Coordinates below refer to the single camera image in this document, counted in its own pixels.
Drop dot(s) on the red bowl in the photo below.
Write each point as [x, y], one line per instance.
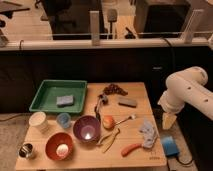
[59, 146]

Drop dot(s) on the white paper cup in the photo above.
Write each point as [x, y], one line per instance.
[39, 121]

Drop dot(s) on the wooden board table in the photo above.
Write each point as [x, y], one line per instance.
[89, 156]

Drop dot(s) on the grey horizontal rail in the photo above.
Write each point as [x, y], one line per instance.
[103, 44]

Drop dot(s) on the yellow tongs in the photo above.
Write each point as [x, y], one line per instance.
[106, 141]

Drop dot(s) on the red apple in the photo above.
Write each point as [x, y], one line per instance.
[108, 122]

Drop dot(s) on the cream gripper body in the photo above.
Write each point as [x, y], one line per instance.
[168, 120]

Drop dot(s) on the small metal cup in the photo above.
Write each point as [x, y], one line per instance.
[27, 151]

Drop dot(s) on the purple bowl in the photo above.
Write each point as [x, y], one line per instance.
[87, 128]

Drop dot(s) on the blue box on floor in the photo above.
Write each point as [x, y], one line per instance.
[169, 146]

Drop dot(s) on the grey rectangular block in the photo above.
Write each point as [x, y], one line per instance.
[127, 102]

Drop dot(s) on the black handled tool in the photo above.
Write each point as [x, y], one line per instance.
[102, 100]

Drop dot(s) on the light blue cloth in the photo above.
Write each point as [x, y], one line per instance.
[149, 134]

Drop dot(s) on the green plastic tray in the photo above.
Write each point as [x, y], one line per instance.
[46, 96]

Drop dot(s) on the orange carrot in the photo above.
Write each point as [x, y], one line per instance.
[130, 148]

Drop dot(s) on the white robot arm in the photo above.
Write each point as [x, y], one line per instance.
[185, 86]

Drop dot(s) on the small blue cup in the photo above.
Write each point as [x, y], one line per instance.
[64, 120]

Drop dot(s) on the dark red grape bunch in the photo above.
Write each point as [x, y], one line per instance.
[114, 89]

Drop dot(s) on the blue sponge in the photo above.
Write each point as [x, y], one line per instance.
[65, 100]

